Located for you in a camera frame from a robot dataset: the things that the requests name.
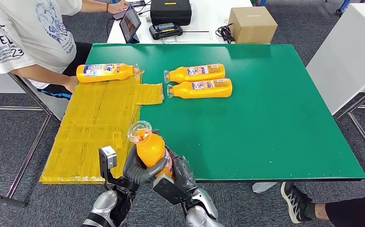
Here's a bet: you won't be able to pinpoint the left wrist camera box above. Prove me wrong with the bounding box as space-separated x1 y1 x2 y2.
98 145 139 192

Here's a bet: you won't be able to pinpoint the clear acrylic stand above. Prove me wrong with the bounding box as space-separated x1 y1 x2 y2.
161 34 178 44

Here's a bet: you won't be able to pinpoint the person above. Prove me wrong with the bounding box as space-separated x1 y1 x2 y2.
280 182 365 227
0 0 130 101

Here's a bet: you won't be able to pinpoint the white desk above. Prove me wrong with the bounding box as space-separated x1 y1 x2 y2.
107 0 254 44

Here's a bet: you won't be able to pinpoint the pink smartphone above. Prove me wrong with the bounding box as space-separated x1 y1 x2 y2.
111 9 130 20

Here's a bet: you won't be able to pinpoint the black carrying case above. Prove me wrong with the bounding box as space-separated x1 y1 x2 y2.
150 0 192 26

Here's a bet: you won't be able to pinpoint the stainless steel bench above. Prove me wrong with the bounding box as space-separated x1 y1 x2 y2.
0 44 71 209

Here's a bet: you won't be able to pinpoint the black cable bundle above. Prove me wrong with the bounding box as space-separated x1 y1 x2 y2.
215 23 236 44

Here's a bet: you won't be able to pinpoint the blue steel cart frame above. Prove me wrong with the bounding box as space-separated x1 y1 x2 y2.
335 0 353 16

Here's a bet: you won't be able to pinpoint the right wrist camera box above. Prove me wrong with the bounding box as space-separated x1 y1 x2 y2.
152 174 192 206

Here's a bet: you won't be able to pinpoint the person's right hand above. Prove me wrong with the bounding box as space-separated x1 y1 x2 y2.
64 76 80 94

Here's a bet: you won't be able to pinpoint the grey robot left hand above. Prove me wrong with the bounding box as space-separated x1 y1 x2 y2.
123 145 169 185

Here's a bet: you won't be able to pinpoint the person's left hand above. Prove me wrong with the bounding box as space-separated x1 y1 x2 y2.
107 0 130 15

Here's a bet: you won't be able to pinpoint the white table foot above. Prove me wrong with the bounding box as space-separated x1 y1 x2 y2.
251 182 271 193

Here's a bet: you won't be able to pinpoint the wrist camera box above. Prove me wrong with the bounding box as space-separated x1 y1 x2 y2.
152 174 192 206
98 145 139 192

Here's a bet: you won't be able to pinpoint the black handheld controller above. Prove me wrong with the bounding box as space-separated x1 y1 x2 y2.
148 22 184 41

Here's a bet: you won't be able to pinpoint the yellow taped cardboard board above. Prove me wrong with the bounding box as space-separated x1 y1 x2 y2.
39 70 165 185

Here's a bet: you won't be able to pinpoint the brown cardboard box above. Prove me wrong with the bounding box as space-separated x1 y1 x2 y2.
228 6 278 44

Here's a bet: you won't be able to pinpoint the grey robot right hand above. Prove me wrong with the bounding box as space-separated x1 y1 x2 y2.
169 148 197 192

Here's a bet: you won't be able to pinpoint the white table steel legs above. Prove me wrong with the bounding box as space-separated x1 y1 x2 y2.
305 2 365 168

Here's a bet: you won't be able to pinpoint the orange detergent bottle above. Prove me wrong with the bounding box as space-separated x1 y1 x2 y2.
127 120 174 179
76 63 140 84
163 63 226 84
166 78 233 100

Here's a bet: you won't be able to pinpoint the black tablet on stand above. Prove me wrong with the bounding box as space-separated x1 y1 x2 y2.
119 4 142 44

